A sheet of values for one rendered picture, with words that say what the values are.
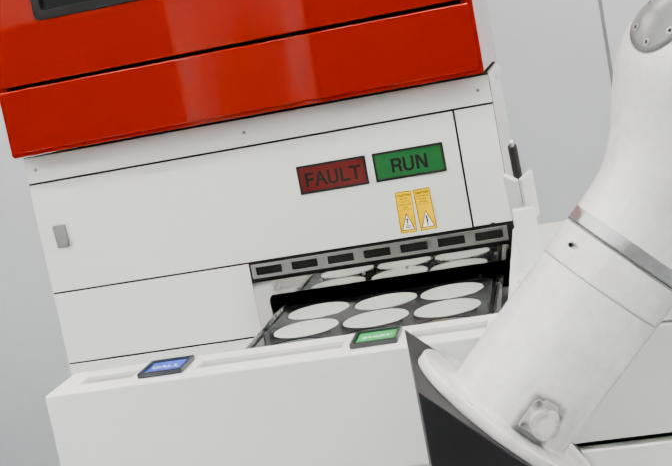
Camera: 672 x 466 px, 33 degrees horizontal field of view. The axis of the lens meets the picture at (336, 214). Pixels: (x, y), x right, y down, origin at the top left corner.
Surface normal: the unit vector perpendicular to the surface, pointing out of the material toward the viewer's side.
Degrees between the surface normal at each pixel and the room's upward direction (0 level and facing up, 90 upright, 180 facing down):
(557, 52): 90
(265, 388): 90
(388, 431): 90
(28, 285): 90
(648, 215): 79
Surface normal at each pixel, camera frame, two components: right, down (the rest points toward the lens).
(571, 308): -0.37, -0.12
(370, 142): -0.16, 0.16
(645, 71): -0.90, 0.09
